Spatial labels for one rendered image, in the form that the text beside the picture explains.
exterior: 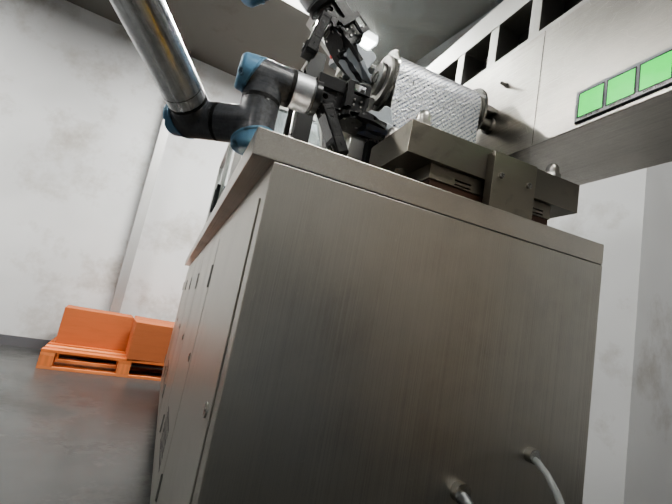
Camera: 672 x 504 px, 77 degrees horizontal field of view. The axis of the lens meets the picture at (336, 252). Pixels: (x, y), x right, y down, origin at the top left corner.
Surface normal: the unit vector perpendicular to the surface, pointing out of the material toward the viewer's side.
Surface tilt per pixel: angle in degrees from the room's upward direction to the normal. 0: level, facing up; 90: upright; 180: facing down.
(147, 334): 90
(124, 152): 90
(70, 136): 90
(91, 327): 90
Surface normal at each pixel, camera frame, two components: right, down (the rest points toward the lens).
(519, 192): 0.36, -0.09
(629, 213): -0.85, -0.24
